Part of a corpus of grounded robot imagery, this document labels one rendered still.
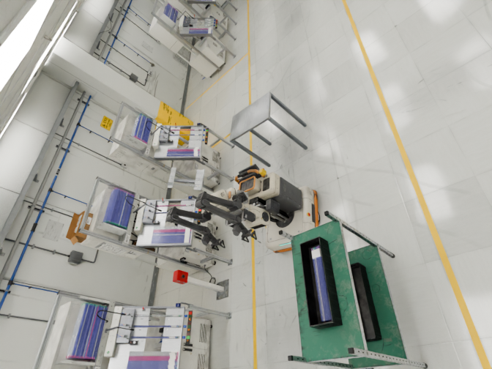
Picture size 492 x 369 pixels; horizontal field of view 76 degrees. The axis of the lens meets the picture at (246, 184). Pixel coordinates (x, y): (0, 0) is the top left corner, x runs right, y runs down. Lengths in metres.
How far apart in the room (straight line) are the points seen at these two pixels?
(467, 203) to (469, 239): 0.31
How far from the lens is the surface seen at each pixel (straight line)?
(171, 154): 5.04
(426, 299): 3.07
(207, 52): 7.93
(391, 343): 2.75
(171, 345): 3.84
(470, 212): 3.17
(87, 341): 3.84
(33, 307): 5.30
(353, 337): 2.20
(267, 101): 4.12
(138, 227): 4.38
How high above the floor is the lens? 2.88
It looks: 36 degrees down
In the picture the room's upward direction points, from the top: 60 degrees counter-clockwise
